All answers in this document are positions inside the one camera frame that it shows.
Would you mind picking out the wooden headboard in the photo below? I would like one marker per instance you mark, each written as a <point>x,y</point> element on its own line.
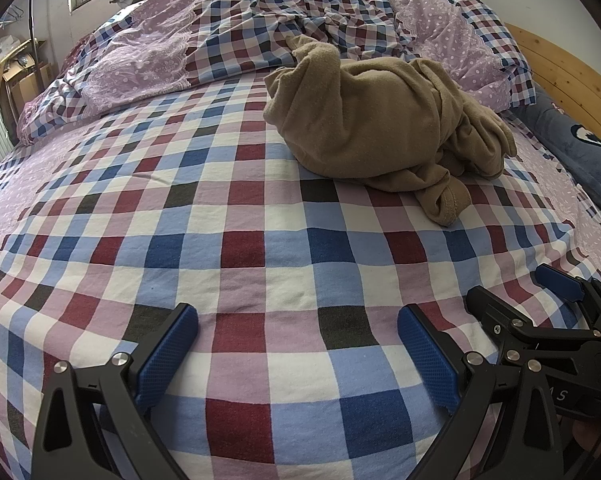
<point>565,65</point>

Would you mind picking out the metal clothes rack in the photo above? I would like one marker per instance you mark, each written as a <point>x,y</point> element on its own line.
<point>30,25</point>

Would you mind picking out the checkered quilt with lilac lace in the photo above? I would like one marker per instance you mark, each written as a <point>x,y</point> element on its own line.
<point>240,25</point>

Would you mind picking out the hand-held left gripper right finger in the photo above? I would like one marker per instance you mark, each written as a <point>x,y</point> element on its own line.
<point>428,360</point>

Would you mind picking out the blue plush pillow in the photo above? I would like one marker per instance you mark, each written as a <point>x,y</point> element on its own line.
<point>575,145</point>

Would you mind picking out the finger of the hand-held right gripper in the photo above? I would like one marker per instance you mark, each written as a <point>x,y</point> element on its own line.
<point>505,320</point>
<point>557,282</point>

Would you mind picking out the tan fleece garment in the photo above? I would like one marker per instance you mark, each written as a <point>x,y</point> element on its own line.
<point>375,110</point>

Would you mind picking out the pile of cardboard boxes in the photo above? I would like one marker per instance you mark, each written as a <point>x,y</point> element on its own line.
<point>23,72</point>

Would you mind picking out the checkered bed sheet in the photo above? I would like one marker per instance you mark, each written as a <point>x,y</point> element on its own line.
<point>230,240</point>

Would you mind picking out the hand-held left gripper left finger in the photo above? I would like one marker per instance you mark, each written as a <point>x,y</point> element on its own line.
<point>168,355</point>

